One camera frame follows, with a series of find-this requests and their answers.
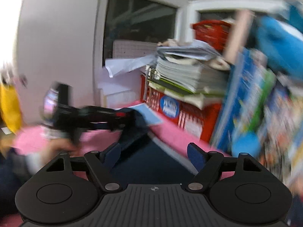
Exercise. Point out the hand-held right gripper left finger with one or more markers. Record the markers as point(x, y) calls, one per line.
point(111, 155)

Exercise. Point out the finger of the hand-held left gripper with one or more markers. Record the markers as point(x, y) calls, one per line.
point(109, 112)
point(106, 127)

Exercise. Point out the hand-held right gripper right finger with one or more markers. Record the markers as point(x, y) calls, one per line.
point(196, 156)

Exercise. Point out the navy and white jacket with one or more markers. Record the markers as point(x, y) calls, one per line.
point(142, 165)

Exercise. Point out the person's left hand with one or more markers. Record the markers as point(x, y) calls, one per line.
point(61, 147)

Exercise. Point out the white storage box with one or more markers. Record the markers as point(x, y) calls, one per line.
point(116, 92)

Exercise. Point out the large red plastic crate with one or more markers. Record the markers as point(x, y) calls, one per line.
point(189, 118)

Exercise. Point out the light blue notebook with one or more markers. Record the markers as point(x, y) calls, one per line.
point(149, 114)

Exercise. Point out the round blue plush ball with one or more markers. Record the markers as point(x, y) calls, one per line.
point(245, 145)

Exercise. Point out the crumpled white paper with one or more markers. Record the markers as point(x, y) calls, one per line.
point(127, 65)

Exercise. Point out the yellow cloth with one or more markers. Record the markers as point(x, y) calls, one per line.
point(10, 108)

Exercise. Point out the row of thin blue books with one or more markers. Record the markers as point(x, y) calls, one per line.
point(241, 94)

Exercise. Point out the stack of paper booklets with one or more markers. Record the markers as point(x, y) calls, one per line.
point(184, 73)

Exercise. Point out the small red plastic crate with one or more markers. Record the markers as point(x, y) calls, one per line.
point(210, 33)

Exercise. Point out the pale pink flat board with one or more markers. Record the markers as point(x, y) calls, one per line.
point(239, 35)

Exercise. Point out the large blue plush toy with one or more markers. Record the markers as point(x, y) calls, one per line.
point(277, 40)

